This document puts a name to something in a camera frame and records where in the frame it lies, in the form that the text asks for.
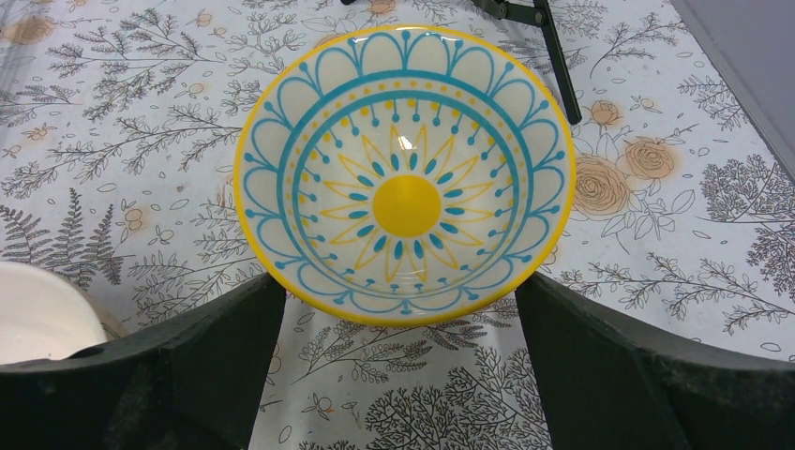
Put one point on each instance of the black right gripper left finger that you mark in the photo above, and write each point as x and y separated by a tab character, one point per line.
194	381

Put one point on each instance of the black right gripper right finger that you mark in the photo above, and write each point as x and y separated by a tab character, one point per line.
609	381

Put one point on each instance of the beige bowl with leaf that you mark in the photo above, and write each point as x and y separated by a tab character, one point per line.
44	316

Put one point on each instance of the yellow dotted white bowl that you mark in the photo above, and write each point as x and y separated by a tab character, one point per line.
404	175

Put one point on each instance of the floral patterned table mat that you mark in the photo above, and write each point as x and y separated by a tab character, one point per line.
119	121

